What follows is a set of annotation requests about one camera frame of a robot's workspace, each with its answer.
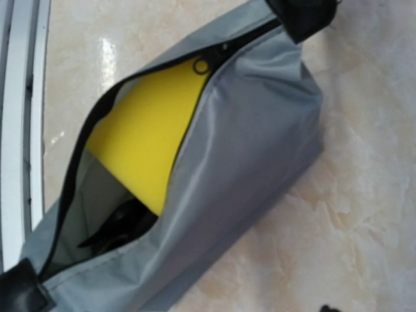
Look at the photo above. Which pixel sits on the aluminium front rail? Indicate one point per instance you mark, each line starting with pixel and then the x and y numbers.
pixel 24 31

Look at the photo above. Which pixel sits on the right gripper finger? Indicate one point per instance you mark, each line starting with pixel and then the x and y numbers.
pixel 327 308

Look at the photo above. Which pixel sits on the yellow sponge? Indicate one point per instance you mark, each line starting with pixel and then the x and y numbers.
pixel 138 140

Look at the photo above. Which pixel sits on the grey zip pouch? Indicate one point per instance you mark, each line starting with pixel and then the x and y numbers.
pixel 253 133

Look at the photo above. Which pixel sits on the black clipper guard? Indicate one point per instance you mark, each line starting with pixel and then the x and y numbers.
pixel 128 222

